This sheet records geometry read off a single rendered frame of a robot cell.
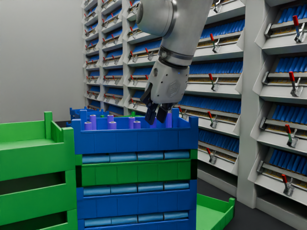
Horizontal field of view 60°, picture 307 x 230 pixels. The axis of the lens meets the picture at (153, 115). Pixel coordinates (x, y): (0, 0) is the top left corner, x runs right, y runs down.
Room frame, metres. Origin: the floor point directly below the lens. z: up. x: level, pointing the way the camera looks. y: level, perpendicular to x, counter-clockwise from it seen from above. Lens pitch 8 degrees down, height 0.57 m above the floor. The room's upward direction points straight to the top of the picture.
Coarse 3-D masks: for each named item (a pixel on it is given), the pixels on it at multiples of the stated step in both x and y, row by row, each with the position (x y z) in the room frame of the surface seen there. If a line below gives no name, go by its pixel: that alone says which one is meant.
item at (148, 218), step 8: (112, 216) 0.63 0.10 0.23; (120, 216) 0.62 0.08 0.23; (128, 216) 0.63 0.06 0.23; (136, 216) 0.63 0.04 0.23; (144, 216) 0.63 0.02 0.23; (152, 216) 0.63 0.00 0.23; (160, 216) 0.63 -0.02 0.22; (168, 216) 0.64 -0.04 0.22; (176, 216) 0.64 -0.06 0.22; (184, 216) 0.64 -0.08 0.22; (88, 224) 0.60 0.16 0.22; (96, 224) 0.61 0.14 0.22; (104, 224) 0.61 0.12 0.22; (112, 224) 0.61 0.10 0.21; (120, 224) 0.63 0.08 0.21
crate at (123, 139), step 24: (72, 120) 0.59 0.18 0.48; (96, 120) 0.79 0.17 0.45; (120, 120) 0.80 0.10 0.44; (144, 120) 0.82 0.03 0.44; (192, 120) 0.64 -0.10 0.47; (96, 144) 0.60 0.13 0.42; (120, 144) 0.61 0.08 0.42; (144, 144) 0.62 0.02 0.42; (168, 144) 0.63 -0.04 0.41; (192, 144) 0.64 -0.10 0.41
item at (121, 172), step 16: (80, 160) 0.59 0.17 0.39; (160, 160) 0.63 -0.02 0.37; (176, 160) 0.63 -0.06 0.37; (192, 160) 0.64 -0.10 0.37; (80, 176) 0.59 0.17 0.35; (96, 176) 0.60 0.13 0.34; (112, 176) 0.61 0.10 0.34; (128, 176) 0.61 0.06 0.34; (144, 176) 0.62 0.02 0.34; (160, 176) 0.63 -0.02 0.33; (176, 176) 0.63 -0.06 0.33; (192, 176) 0.64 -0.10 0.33
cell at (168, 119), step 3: (168, 114) 0.79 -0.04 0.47; (171, 114) 0.80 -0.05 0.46; (168, 117) 0.79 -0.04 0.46; (171, 117) 0.80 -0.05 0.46; (168, 120) 0.79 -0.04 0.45; (171, 120) 0.80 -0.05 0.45; (168, 123) 0.79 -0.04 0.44; (171, 123) 0.80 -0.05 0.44; (168, 126) 0.79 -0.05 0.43; (171, 126) 0.80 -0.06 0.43
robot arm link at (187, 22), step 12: (180, 0) 0.59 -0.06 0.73; (192, 0) 0.57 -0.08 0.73; (204, 0) 0.58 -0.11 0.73; (180, 12) 0.58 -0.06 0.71; (192, 12) 0.58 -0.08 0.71; (204, 12) 0.59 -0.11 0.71; (180, 24) 0.59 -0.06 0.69; (192, 24) 0.59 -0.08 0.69; (204, 24) 0.61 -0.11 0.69; (168, 36) 0.60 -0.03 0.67; (180, 36) 0.60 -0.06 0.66; (192, 36) 0.60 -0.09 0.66; (168, 48) 0.62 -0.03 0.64; (180, 48) 0.61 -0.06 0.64; (192, 48) 0.62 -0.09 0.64
